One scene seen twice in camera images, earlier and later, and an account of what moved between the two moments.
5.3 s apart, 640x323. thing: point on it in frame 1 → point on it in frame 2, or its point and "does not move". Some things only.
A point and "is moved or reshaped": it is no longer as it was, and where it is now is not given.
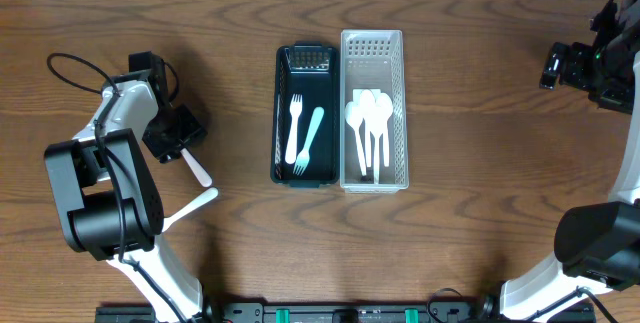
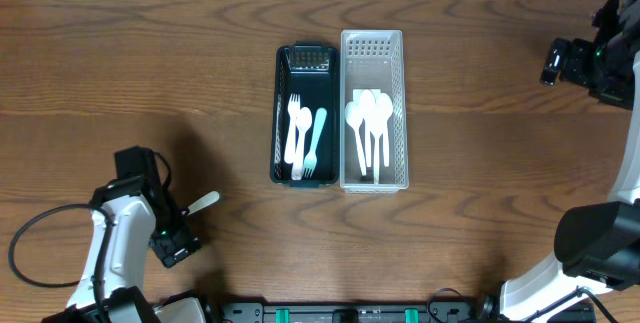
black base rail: [316, 313] does not move
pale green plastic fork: [303, 157] is moved or reshaped
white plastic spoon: [367, 110] does not move
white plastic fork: [199, 171] → [303, 122]
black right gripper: [570, 63] does not move
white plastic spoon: [354, 116] does not move
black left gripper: [176, 136] → [176, 213]
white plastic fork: [296, 106] does not move
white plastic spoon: [384, 106] does not move
